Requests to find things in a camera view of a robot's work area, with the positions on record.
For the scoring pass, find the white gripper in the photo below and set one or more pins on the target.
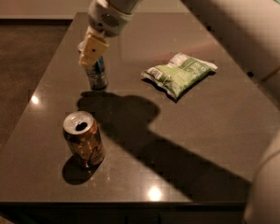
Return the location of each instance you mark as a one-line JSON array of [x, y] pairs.
[[106, 21]]

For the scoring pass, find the silver blue redbull can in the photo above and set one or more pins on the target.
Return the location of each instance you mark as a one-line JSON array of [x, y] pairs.
[[97, 76]]

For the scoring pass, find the green chip bag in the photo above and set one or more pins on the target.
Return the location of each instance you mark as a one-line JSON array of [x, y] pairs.
[[179, 74]]

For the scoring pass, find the orange soda can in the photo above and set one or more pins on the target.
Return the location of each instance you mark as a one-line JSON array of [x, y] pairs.
[[81, 132]]

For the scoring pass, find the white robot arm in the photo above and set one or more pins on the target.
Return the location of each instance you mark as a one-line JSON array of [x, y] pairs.
[[206, 120]]

